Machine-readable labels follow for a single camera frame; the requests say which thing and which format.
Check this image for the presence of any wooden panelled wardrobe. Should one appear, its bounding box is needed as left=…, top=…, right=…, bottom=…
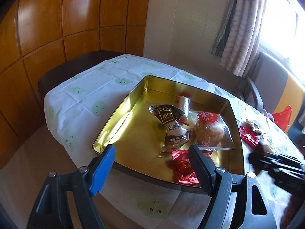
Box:
left=0, top=0, right=153, bottom=172

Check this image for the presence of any bread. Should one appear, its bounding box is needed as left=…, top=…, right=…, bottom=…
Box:
left=188, top=110, right=236, bottom=151

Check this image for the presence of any dark brown snack packet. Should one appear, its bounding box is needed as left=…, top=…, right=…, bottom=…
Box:
left=149, top=104, right=190, bottom=153

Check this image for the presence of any pale yellow snack packet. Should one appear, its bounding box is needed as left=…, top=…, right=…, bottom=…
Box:
left=245, top=119, right=265, bottom=134

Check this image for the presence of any person's right forearm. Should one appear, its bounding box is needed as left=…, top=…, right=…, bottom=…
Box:
left=280, top=193, right=305, bottom=229

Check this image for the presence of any red foil candy packet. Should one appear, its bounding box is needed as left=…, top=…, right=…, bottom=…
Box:
left=239, top=126, right=260, bottom=147
left=165, top=149, right=206, bottom=184

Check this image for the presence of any pink cloth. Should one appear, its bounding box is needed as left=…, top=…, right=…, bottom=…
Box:
left=262, top=108, right=274, bottom=122

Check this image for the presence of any cloud printed white tablecloth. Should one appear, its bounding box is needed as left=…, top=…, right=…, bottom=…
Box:
left=43, top=54, right=305, bottom=229

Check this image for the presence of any bright window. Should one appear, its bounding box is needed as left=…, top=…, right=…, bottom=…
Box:
left=257, top=0, right=305, bottom=60

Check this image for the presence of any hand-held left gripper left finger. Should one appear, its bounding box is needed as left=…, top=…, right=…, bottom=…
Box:
left=27, top=144, right=116, bottom=229

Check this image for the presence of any red plastic bag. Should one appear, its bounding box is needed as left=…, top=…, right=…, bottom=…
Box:
left=272, top=105, right=292, bottom=131

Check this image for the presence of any pink patterned curtain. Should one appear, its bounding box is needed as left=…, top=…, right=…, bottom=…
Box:
left=211, top=0, right=270, bottom=77

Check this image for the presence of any grey and yellow armchair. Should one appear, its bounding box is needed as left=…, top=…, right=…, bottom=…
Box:
left=238, top=51, right=305, bottom=134

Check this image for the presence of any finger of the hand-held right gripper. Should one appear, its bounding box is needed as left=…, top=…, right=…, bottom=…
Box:
left=248, top=152, right=286, bottom=174

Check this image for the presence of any gold metal tin box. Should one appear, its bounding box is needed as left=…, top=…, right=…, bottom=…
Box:
left=92, top=75, right=246, bottom=195

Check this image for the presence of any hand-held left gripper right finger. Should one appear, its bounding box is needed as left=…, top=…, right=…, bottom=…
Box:
left=188, top=145, right=278, bottom=229

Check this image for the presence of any dark brown table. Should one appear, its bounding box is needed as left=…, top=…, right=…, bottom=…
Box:
left=38, top=51, right=124, bottom=101

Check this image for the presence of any beige roll snack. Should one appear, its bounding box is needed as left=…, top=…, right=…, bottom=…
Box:
left=177, top=96, right=190, bottom=113

